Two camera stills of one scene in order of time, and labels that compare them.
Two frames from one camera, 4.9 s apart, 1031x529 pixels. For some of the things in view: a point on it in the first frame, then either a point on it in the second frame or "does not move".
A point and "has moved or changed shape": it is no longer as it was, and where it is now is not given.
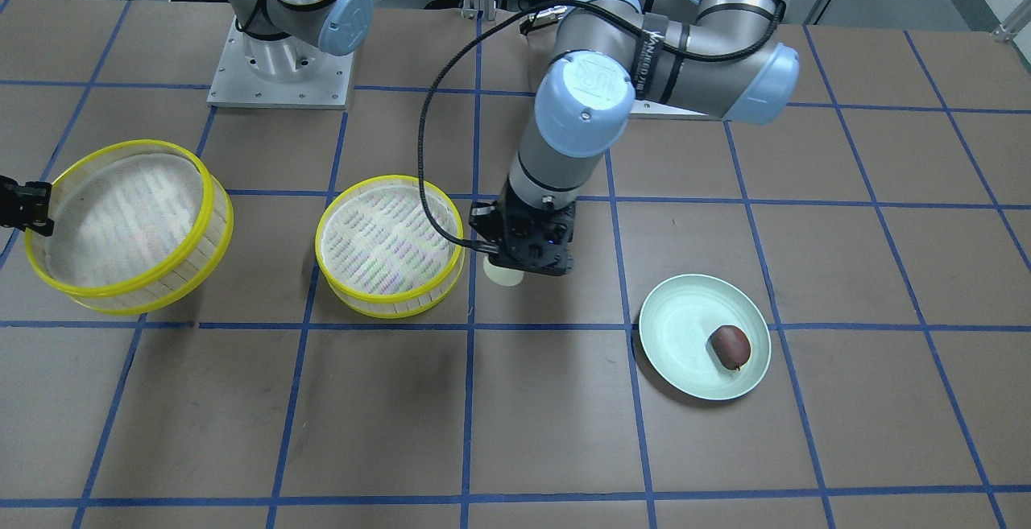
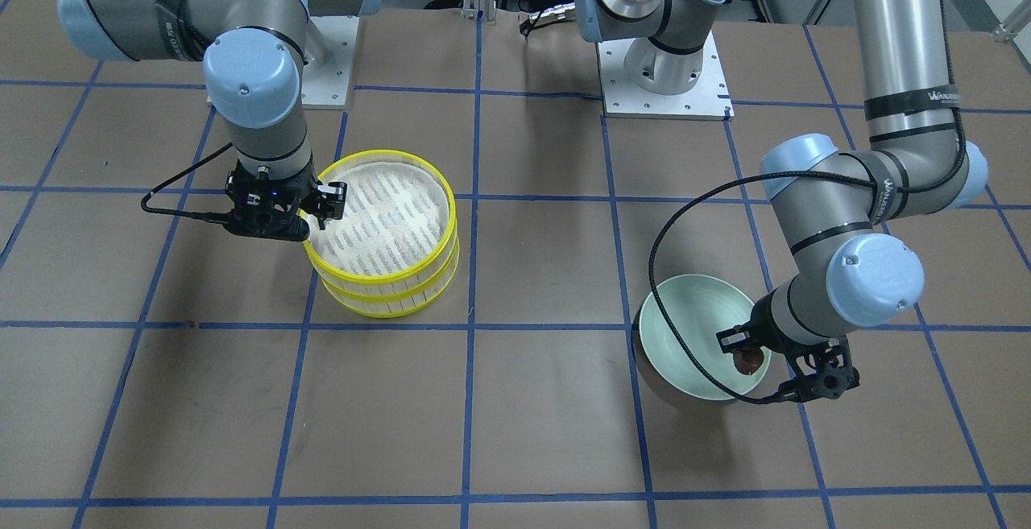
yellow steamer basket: (138, 225) to (400, 223)
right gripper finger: (26, 206) to (270, 208)
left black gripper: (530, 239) to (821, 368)
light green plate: (677, 317) does not move
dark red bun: (732, 345) has moved or changed shape
